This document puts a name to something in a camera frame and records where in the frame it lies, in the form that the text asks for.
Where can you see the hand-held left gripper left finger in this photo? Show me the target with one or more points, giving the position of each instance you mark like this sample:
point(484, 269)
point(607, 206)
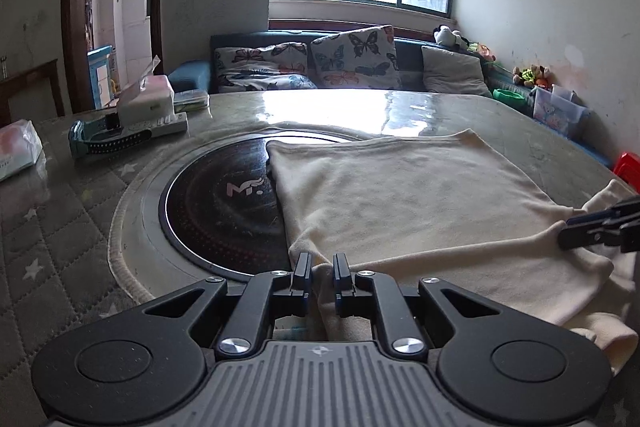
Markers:
point(301, 274)

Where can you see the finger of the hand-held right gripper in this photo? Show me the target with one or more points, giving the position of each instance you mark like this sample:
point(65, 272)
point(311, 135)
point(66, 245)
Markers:
point(607, 213)
point(590, 237)

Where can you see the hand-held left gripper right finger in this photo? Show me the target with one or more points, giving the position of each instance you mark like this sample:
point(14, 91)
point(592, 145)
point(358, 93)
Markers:
point(342, 274)

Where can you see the cream cloth garment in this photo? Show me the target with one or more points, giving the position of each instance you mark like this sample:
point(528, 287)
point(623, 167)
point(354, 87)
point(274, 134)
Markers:
point(400, 202)

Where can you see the red plastic stool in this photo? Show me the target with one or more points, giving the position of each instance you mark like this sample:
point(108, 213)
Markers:
point(629, 169)

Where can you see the black round induction cooktop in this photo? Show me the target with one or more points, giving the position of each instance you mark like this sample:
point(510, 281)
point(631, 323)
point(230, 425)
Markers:
point(220, 217)

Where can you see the clear storage bin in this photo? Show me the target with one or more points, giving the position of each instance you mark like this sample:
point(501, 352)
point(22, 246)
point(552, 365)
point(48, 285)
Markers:
point(557, 109)

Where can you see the green plastic container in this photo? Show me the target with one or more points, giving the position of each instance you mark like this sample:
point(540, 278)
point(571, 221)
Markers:
point(507, 95)

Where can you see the small plush toys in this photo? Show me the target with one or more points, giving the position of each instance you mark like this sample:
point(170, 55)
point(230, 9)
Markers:
point(532, 76)

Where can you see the white remote control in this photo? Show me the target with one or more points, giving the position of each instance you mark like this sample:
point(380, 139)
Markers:
point(162, 125)

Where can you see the green stack of papers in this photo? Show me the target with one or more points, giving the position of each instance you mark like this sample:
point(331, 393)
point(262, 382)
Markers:
point(191, 101)

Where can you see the grey cushion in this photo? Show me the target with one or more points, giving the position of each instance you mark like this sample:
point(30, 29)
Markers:
point(455, 69)

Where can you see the long butterfly print cushion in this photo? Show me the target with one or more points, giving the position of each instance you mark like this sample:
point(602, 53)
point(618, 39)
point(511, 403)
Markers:
point(260, 67)

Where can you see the square butterfly print cushion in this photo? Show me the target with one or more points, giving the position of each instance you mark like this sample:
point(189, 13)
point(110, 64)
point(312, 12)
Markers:
point(357, 57)

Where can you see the dark blue sofa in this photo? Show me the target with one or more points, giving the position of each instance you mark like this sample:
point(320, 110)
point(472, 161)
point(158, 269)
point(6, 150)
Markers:
point(412, 57)

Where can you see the white tissue box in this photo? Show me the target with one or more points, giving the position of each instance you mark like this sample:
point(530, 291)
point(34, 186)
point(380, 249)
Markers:
point(147, 99)

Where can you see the panda plush toy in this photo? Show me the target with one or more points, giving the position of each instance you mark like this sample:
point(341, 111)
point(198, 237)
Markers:
point(446, 36)

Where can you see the grey quilted star table cover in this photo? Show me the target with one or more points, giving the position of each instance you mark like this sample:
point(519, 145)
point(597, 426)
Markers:
point(55, 232)

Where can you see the blue white carton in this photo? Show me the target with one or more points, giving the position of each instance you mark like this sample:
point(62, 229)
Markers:
point(99, 79)

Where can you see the white tissue pack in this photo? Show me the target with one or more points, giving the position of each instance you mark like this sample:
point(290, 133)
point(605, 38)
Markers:
point(15, 149)

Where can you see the dark wooden side table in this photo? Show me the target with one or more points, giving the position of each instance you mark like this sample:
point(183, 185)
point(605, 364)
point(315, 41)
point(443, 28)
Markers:
point(30, 89)

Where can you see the brown door frame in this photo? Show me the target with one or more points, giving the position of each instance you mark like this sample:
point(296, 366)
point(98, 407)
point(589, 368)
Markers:
point(75, 7)

